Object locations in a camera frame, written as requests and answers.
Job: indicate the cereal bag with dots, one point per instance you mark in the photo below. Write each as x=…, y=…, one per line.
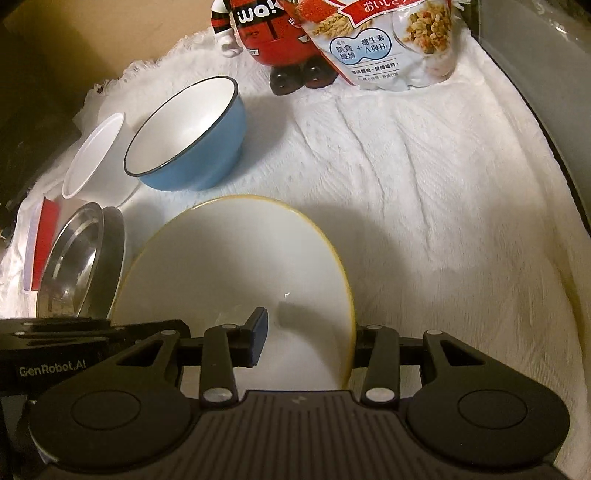
x=383, y=41

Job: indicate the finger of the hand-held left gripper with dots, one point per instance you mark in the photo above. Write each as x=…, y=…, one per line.
x=138, y=330

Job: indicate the white plastic bowl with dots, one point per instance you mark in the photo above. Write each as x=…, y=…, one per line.
x=104, y=175

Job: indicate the blue enamel bowl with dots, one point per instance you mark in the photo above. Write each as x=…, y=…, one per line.
x=203, y=157

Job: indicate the black flat box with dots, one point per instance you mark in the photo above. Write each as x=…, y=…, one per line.
x=32, y=138

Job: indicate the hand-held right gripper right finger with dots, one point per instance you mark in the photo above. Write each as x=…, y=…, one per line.
x=365, y=342

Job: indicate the dark grey appliance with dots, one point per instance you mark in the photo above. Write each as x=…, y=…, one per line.
x=554, y=69

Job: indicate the red robot toy figure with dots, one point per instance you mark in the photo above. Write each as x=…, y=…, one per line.
x=272, y=37

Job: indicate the yellow-rimmed white bowl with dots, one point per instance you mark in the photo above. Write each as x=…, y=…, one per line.
x=240, y=258

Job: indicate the white fringed cloth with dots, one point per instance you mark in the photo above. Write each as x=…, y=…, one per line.
x=415, y=184

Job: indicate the stainless steel bowl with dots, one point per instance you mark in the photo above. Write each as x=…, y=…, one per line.
x=78, y=263

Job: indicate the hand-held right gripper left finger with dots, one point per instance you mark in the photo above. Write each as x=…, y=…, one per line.
x=259, y=334

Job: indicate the red box with clear lid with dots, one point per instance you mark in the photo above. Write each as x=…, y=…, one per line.
x=46, y=221

